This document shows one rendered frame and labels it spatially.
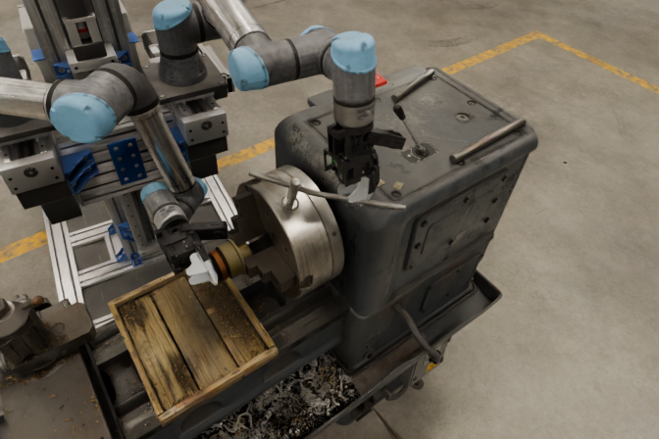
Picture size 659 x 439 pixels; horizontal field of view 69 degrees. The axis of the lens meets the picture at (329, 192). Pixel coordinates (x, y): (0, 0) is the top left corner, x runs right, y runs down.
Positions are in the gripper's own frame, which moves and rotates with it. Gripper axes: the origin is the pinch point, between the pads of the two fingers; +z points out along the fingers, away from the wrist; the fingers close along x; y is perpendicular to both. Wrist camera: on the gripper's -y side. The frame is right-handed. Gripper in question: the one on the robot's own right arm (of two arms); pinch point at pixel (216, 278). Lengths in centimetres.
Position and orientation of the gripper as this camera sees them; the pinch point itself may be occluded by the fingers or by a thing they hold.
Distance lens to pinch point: 113.5
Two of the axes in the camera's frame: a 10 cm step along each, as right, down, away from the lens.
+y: -8.2, 3.7, -4.3
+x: 0.4, -7.1, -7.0
